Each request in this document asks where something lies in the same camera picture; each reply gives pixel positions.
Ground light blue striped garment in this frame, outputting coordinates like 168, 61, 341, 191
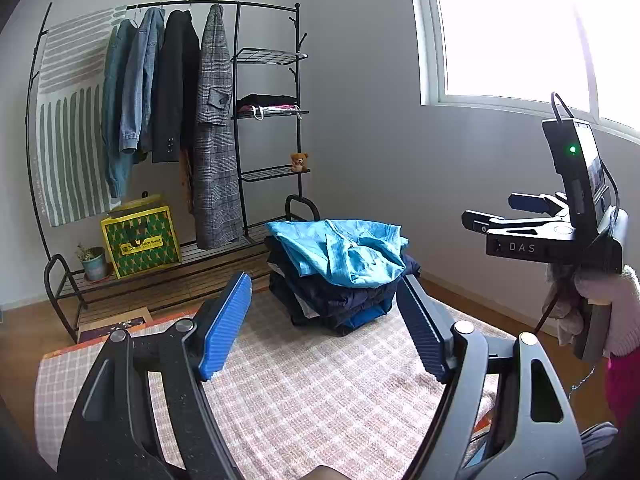
267, 219, 409, 288

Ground stack of dark folded clothes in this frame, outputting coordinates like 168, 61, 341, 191
265, 236, 399, 336

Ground black metal clothes rack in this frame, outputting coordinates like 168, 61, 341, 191
25, 0, 307, 339

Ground folded clothes on shelf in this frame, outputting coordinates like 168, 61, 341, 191
236, 93, 302, 120

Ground right hand in white glove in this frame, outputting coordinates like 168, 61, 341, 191
547, 266, 639, 356

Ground pink plaid bed blanket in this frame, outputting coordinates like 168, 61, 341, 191
34, 286, 507, 480

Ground green yellow patterned bag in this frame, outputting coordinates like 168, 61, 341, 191
101, 194, 182, 278

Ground magenta sleeve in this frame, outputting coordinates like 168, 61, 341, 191
605, 349, 640, 426

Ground small potted plant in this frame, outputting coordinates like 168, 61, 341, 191
76, 244, 107, 282

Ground grey plaid long coat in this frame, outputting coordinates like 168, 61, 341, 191
193, 3, 243, 249

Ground grey striped trousers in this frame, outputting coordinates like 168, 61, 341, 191
580, 422, 618, 463

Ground white framed window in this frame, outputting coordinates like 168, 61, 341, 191
412, 0, 639, 139

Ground small teddy bear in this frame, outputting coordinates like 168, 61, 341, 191
290, 153, 308, 172

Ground green striped white cloth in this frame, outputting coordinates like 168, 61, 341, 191
35, 6, 126, 228

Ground black hanging jacket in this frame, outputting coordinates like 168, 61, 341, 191
152, 10, 200, 164

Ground blue denim hanging jacket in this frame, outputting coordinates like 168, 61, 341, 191
119, 8, 165, 154

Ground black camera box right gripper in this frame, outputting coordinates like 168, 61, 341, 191
541, 118, 612, 240

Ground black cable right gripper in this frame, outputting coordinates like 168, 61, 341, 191
534, 91, 623, 336

